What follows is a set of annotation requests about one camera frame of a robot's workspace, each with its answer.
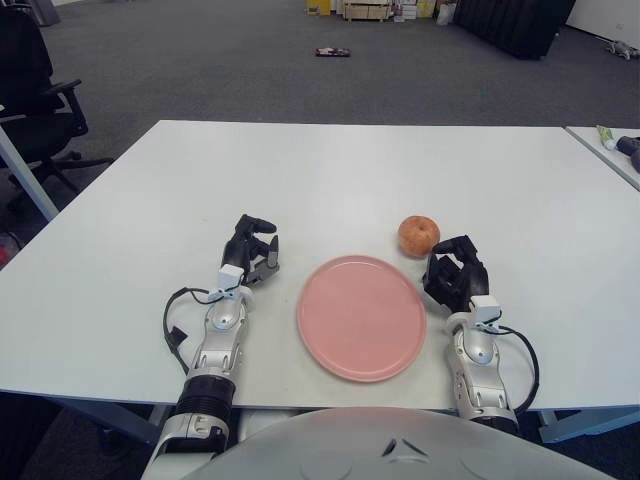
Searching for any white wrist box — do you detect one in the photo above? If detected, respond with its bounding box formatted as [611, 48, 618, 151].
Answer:
[216, 266, 245, 292]
[471, 295, 501, 324]

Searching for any pink round plate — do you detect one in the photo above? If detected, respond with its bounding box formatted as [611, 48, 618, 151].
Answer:
[296, 254, 428, 384]

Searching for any red yellow apple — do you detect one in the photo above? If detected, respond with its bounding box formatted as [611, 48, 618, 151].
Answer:
[398, 215, 442, 258]

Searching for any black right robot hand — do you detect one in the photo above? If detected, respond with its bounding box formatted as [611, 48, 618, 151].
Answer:
[421, 234, 490, 314]

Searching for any grey slanted desk leg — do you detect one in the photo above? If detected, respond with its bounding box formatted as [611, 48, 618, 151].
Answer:
[0, 117, 60, 223]

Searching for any grey robot torso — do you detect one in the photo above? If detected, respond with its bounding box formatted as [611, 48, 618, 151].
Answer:
[142, 405, 621, 480]

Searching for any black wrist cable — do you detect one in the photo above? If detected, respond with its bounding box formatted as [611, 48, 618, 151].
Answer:
[162, 286, 221, 374]
[492, 324, 544, 414]

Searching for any light wooden crate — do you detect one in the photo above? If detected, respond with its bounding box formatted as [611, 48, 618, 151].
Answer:
[342, 0, 396, 22]

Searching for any small red item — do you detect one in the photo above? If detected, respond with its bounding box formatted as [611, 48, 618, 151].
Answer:
[0, 232, 25, 269]

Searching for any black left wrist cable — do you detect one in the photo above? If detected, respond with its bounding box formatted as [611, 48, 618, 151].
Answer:
[162, 286, 221, 374]

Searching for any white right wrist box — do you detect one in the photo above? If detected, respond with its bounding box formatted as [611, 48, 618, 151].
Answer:
[471, 295, 501, 324]

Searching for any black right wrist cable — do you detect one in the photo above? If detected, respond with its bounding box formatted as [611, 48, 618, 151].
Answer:
[492, 324, 544, 414]

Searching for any small grey robot toy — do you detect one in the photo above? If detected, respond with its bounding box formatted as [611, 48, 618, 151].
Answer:
[607, 39, 639, 60]

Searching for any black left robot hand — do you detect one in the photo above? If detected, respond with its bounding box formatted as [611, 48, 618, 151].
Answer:
[219, 213, 282, 287]

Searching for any blue grey table frame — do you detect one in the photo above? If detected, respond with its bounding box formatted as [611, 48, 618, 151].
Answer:
[0, 387, 640, 446]

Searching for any black curtain partition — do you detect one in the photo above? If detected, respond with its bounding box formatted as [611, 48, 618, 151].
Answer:
[452, 0, 576, 61]

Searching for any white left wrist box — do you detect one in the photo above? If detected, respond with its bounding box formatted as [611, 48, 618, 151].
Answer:
[216, 266, 245, 292]

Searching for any black office chair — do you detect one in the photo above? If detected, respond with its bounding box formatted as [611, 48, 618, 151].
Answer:
[0, 7, 114, 201]

